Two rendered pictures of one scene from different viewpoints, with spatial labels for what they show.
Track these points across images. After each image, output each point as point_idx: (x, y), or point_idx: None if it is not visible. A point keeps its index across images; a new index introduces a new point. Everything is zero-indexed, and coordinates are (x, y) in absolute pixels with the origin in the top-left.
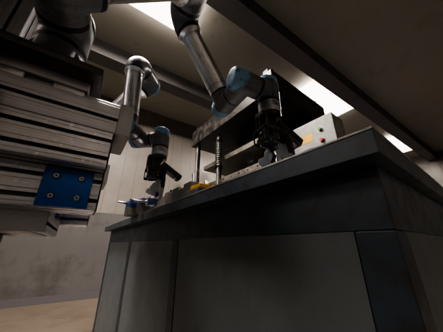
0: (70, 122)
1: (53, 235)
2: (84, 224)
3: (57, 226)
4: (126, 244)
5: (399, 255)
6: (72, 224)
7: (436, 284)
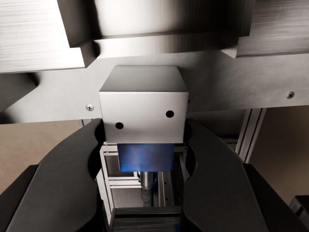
0: None
1: (155, 206)
2: (103, 205)
3: (130, 221)
4: None
5: None
6: (106, 216)
7: None
